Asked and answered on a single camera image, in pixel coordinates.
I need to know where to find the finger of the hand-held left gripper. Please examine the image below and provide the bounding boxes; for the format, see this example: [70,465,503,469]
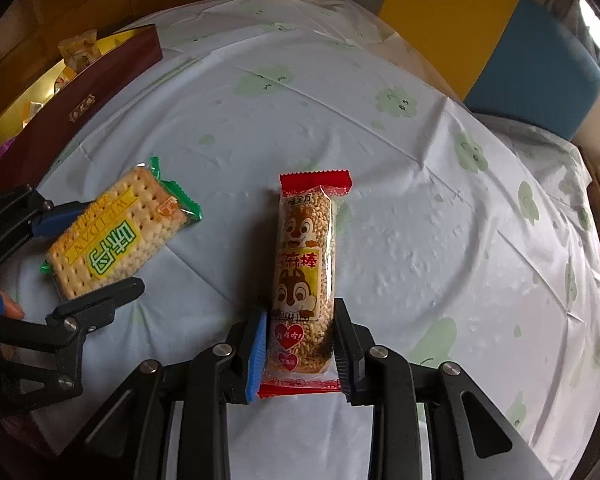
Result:
[0,185,93,266]
[0,278,146,401]

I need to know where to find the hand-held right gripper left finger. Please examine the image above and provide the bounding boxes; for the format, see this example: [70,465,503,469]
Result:
[65,307,270,480]

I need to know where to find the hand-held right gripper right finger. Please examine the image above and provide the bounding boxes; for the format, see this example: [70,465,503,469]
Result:
[334,298,551,480]

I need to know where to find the red-ended sesame stick packet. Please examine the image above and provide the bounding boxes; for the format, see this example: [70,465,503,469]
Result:
[257,169,353,400]

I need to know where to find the gold-lined maroon tin box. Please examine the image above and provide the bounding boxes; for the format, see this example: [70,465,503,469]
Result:
[0,25,163,196]

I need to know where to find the person's left hand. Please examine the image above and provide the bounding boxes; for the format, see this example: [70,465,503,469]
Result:
[0,297,25,322]

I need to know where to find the yellow snack packet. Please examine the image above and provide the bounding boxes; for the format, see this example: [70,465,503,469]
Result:
[20,100,46,126]
[52,67,78,93]

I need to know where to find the small snack packets in box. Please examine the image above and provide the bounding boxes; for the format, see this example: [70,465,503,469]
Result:
[57,30,101,73]

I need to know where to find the grey yellow blue headboard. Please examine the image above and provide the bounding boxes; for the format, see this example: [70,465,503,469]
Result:
[280,0,600,141]

